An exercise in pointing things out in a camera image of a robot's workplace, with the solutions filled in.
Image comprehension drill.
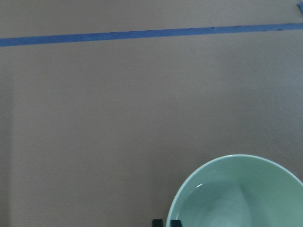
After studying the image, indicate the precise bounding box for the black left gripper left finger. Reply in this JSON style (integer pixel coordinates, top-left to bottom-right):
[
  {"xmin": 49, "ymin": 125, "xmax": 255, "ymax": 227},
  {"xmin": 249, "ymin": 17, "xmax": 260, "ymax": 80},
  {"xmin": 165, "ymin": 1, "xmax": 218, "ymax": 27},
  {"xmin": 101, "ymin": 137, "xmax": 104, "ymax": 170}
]
[{"xmin": 152, "ymin": 219, "xmax": 162, "ymax": 227}]

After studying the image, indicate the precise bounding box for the black right-side left gripper right finger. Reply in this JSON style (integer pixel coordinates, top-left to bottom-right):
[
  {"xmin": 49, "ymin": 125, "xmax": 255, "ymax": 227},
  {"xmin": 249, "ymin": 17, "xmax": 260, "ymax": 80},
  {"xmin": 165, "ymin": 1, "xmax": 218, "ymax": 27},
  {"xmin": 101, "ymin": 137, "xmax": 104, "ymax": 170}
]
[{"xmin": 170, "ymin": 219, "xmax": 182, "ymax": 227}]

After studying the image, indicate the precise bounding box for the mint green bowl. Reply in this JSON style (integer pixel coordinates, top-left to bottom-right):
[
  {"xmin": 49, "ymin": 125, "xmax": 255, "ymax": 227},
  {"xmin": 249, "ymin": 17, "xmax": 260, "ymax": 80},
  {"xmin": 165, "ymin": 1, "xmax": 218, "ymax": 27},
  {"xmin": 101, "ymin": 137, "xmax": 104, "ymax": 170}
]
[{"xmin": 166, "ymin": 155, "xmax": 303, "ymax": 227}]

